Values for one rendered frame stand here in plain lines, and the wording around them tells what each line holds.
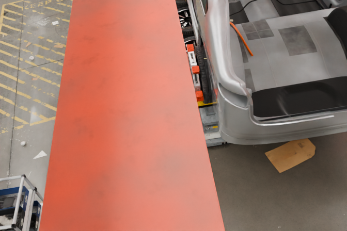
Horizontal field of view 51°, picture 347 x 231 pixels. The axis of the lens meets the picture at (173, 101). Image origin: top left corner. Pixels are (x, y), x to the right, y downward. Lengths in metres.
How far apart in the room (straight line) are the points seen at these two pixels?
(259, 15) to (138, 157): 4.32
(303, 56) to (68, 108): 3.61
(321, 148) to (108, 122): 4.10
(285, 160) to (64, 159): 3.94
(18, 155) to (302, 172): 3.53
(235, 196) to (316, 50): 1.80
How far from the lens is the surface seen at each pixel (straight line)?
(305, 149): 4.54
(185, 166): 0.54
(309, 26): 4.49
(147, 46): 0.75
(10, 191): 3.81
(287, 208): 4.14
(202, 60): 3.82
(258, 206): 4.11
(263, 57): 4.04
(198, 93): 3.86
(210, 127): 4.49
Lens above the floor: 3.68
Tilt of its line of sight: 47 degrees down
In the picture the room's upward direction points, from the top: 10 degrees counter-clockwise
